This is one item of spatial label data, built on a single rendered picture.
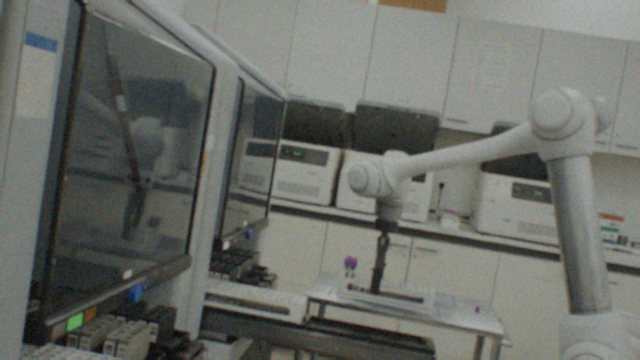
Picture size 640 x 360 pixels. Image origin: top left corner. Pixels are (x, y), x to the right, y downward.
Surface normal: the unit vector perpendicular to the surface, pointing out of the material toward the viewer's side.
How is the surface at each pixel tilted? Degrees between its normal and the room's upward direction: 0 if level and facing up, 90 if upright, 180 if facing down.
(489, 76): 90
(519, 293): 90
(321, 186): 90
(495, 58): 90
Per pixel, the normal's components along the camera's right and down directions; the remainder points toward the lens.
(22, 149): 0.98, 0.17
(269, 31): -0.11, 0.04
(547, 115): -0.53, -0.15
